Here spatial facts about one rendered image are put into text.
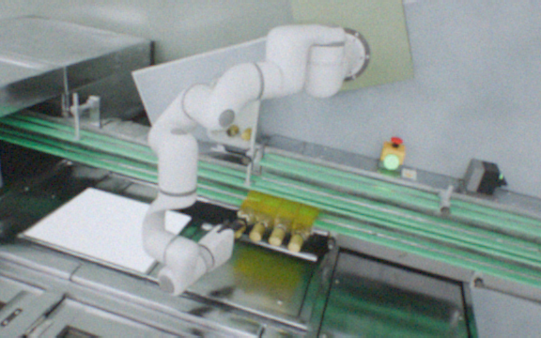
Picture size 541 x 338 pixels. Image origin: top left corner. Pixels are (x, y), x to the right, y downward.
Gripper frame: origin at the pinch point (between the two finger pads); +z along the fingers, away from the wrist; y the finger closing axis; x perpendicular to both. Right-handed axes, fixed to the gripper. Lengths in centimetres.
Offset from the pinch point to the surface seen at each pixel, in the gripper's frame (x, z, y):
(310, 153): -3.9, 34.4, 15.5
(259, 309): -16.7, -9.9, -11.8
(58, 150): 80, 2, -5
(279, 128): 12.0, 40.3, 17.5
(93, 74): 101, 34, 13
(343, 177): -18.0, 30.5, 13.7
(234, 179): 14.5, 18.9, 3.8
